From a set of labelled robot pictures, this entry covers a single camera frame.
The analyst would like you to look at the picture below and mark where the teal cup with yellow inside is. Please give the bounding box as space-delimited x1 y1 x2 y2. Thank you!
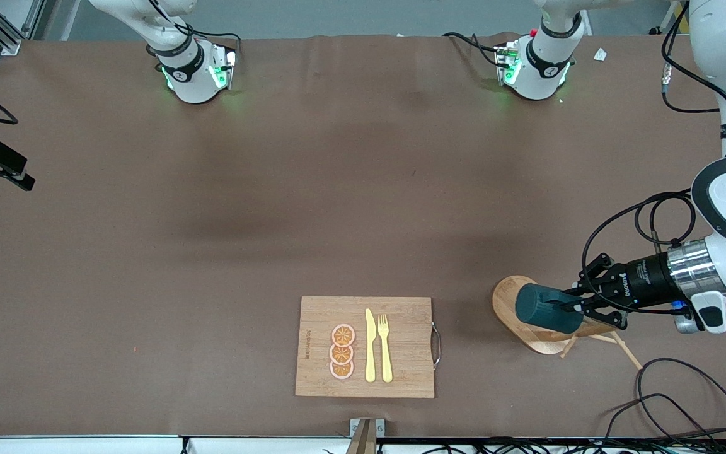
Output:
514 282 585 335

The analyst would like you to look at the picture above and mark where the wooden mug rack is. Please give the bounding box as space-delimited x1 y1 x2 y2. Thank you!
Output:
492 276 644 371

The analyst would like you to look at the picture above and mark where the yellow plastic fork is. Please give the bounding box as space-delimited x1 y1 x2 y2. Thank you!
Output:
377 314 394 383

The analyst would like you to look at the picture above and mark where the yellow plastic knife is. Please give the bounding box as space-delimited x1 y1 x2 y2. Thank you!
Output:
365 308 377 383

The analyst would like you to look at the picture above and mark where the bamboo cutting board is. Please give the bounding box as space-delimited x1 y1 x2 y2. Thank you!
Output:
295 296 442 399

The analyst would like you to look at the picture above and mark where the black looped table cable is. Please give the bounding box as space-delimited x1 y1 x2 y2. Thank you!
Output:
636 358 726 437

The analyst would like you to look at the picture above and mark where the black cable bundle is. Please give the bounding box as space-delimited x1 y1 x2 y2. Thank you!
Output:
376 437 726 454

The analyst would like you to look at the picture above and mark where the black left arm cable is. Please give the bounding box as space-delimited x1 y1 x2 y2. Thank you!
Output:
580 0 726 316

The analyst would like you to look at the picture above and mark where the black right base cable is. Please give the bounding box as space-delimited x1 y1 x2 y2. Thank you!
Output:
180 25 242 70

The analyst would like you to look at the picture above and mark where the black base cable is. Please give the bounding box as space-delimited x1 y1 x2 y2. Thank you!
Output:
442 32 509 69
180 25 242 70

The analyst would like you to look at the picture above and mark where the aluminium camera post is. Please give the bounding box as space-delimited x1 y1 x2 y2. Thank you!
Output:
345 417 386 454

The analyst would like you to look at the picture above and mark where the black left base cable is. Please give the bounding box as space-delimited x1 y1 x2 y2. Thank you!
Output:
442 32 509 69

